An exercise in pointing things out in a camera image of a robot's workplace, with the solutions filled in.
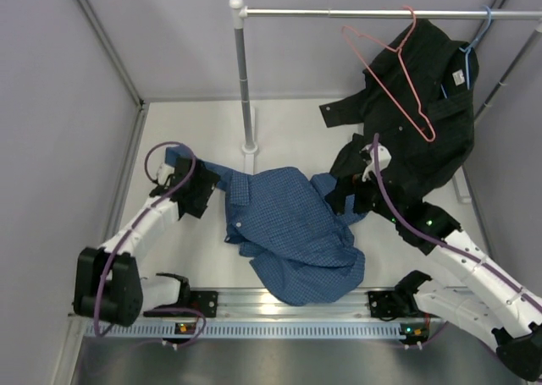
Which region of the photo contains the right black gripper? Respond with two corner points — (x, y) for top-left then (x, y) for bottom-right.
(325, 171), (402, 224)

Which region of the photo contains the blue plaid shirt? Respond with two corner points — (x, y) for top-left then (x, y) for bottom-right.
(163, 144), (368, 307)

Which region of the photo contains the pink wire hanger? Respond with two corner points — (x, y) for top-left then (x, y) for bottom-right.
(340, 5), (436, 143)

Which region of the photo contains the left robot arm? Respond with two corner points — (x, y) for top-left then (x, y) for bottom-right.
(73, 157), (220, 327)

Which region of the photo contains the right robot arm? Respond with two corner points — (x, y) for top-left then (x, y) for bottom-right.
(325, 175), (541, 382)

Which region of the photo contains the black striped shirt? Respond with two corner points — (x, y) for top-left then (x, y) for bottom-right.
(319, 19), (474, 198)

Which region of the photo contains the silver clothes rack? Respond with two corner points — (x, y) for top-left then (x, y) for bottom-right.
(230, 0), (541, 172)

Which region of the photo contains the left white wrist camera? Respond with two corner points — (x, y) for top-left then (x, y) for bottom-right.
(156, 162), (174, 185)

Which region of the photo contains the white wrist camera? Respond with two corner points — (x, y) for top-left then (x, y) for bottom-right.
(361, 143), (391, 182)
(156, 162), (174, 185)

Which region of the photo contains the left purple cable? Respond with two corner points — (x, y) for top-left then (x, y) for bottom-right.
(92, 141), (208, 348)

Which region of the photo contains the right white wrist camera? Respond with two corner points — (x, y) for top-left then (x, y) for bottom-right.
(361, 143), (391, 182)

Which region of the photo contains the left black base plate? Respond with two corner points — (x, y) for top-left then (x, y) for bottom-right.
(188, 290), (218, 318)

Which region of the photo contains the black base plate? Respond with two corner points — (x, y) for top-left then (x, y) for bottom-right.
(188, 290), (218, 318)
(368, 290), (402, 321)

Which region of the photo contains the aluminium mounting rail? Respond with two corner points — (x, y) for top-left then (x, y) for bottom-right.
(140, 286), (423, 321)

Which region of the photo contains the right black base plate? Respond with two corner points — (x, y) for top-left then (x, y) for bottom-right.
(368, 290), (402, 321)

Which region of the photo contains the slotted cable duct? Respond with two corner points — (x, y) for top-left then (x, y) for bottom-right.
(107, 320), (408, 340)

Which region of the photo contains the blue wire hanger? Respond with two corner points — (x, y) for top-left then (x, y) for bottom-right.
(440, 5), (493, 99)

